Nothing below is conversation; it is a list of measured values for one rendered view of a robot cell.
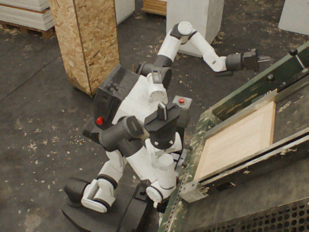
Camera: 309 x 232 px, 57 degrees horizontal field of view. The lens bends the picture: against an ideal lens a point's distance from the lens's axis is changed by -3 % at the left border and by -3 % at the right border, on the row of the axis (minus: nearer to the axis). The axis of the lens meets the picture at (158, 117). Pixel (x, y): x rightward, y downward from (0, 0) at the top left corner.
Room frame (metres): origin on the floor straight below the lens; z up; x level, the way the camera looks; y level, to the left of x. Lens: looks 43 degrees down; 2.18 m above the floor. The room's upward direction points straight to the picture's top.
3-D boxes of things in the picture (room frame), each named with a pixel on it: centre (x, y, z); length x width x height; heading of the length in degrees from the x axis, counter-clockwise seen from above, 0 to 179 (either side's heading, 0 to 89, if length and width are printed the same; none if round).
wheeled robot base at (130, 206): (1.15, 0.41, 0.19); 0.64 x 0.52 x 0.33; 71
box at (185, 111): (1.47, -0.15, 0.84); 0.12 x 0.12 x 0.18; 70
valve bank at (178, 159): (1.03, -0.07, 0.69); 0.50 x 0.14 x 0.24; 160
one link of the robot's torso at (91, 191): (1.16, 0.44, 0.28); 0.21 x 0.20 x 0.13; 71
